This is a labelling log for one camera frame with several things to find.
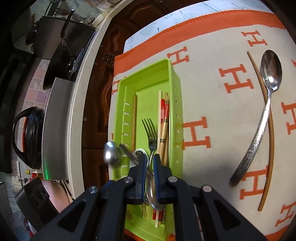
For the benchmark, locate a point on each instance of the white ceramic soup spoon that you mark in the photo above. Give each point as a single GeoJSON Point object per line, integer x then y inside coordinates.
{"type": "Point", "coordinates": [137, 154]}

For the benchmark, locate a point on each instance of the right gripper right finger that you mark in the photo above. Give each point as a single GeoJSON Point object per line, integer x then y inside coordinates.
{"type": "Point", "coordinates": [200, 213]}

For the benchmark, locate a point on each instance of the steel spoon textured handle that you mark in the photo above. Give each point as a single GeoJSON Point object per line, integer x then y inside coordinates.
{"type": "Point", "coordinates": [112, 155]}

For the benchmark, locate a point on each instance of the brown bamboo chopstick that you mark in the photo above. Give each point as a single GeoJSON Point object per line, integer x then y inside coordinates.
{"type": "Point", "coordinates": [163, 145]}

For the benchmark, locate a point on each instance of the large steel tablespoon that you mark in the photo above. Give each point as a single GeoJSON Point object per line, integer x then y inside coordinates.
{"type": "Point", "coordinates": [271, 73]}

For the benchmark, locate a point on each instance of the red-patterned chopstick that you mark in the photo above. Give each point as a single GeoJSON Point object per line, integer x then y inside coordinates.
{"type": "Point", "coordinates": [154, 212]}

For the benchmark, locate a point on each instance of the green plastic utensil tray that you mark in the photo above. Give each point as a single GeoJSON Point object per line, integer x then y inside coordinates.
{"type": "Point", "coordinates": [145, 85]}

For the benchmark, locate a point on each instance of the dark wooden chopstick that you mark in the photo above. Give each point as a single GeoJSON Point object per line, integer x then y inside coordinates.
{"type": "Point", "coordinates": [271, 136]}

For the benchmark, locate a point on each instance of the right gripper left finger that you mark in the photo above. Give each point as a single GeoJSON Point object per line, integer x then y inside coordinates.
{"type": "Point", "coordinates": [99, 214]}

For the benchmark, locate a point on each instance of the crossing bamboo chopstick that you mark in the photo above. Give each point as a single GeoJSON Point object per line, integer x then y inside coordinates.
{"type": "Point", "coordinates": [134, 123]}

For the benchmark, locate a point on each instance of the orange H-pattern cloth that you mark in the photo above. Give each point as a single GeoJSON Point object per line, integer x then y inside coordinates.
{"type": "Point", "coordinates": [222, 103]}

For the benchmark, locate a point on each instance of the steel fork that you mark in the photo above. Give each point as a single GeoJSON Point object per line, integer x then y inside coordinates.
{"type": "Point", "coordinates": [152, 139]}

